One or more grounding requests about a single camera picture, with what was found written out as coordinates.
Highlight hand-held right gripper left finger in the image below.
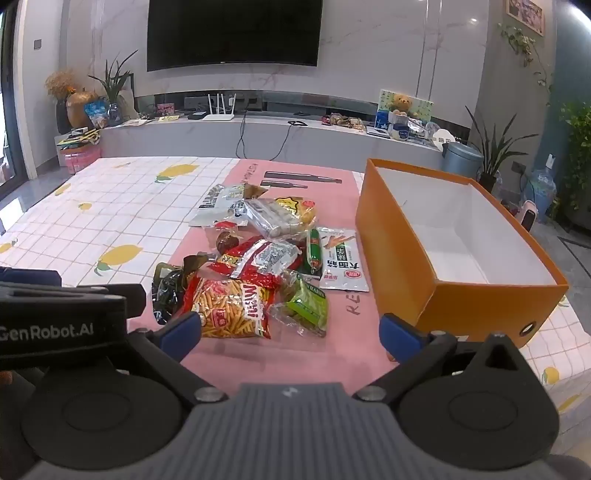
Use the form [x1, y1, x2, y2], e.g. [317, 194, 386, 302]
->
[113, 311, 228, 404]

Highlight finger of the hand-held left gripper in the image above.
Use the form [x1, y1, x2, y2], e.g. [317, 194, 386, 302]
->
[106, 284, 148, 320]

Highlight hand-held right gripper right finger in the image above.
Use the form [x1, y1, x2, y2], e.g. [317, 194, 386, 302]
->
[353, 314, 529, 403]

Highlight dark green seaweed packet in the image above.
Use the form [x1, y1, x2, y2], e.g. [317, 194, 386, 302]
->
[152, 263, 191, 324]

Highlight red stick snack bag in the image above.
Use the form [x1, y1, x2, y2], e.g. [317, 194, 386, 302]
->
[182, 272, 278, 341]

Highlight small brown snack packet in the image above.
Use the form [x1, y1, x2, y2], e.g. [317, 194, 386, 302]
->
[183, 253, 213, 278]

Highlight orange cardboard box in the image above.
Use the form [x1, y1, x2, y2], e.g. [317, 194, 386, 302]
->
[355, 158, 570, 349]

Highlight white snack packet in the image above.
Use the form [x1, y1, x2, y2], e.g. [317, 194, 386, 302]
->
[318, 226, 370, 292]

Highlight clear green pea packet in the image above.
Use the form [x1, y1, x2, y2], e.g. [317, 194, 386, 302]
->
[269, 272, 329, 337]

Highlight brown dried fruit packet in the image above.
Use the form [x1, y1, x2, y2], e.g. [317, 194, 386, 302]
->
[216, 220, 243, 254]

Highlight red packet with white label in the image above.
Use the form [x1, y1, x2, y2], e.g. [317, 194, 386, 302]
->
[208, 236, 303, 289]

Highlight green sausage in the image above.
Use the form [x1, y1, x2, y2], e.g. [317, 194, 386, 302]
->
[305, 228, 323, 276]

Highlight silver grey snack packet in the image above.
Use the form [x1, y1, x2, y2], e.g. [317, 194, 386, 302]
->
[189, 184, 250, 228]

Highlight clear packet of white balls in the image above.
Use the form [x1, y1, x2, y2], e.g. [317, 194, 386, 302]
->
[244, 198, 310, 241]

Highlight yellow cake bag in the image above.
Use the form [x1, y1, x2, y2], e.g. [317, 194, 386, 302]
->
[274, 196, 318, 232]

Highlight pile of wrapped snacks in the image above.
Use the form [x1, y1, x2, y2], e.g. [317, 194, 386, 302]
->
[323, 113, 365, 131]

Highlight lemon print tablecloth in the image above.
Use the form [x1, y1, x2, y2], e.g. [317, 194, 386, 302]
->
[0, 157, 591, 416]

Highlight pink bottle print mat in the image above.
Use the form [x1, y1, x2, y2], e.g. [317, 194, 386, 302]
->
[168, 159, 402, 385]

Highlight pink storage box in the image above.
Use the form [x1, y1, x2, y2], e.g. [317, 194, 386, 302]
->
[58, 145, 101, 174]

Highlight grey TV cabinet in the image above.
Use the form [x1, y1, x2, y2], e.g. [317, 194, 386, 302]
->
[99, 90, 446, 175]

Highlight stack of colourful papers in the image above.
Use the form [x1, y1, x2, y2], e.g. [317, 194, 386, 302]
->
[55, 128, 101, 151]

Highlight small pink appliance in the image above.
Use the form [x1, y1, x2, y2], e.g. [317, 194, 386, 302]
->
[519, 200, 539, 232]

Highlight grey trash can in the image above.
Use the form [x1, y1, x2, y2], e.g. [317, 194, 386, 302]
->
[441, 141, 485, 179]

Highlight blue snack bag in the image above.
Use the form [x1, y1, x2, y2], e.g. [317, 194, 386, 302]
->
[84, 100, 110, 129]

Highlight beige cushion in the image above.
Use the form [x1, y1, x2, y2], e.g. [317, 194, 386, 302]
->
[117, 90, 139, 121]

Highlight gold vase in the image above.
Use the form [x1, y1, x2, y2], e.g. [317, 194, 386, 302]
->
[66, 91, 100, 130]

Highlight blue water jug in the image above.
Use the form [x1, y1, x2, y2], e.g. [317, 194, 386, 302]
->
[526, 168, 557, 217]

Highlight white router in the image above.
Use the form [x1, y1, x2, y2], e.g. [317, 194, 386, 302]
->
[203, 93, 238, 121]

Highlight potted long-leaf plant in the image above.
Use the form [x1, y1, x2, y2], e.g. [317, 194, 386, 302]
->
[464, 106, 527, 192]

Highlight green plant in glass vase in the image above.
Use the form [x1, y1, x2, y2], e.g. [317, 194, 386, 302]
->
[88, 50, 139, 126]

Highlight dried yellow flowers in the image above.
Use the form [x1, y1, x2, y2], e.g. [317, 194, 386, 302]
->
[45, 69, 79, 100]

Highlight teddy bear picture box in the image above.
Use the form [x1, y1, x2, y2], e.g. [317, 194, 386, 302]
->
[378, 90, 434, 121]

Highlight leafy green bush plant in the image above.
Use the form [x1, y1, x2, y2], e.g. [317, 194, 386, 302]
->
[554, 102, 591, 227]

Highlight black television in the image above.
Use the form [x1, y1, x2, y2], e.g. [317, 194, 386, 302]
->
[147, 0, 324, 72]

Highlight trailing vine plant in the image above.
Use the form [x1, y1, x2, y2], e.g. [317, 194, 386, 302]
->
[499, 23, 555, 107]

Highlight black cable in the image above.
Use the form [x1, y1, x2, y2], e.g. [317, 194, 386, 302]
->
[235, 110, 296, 162]

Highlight framed wall picture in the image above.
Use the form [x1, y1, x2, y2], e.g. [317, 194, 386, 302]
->
[505, 0, 546, 35]

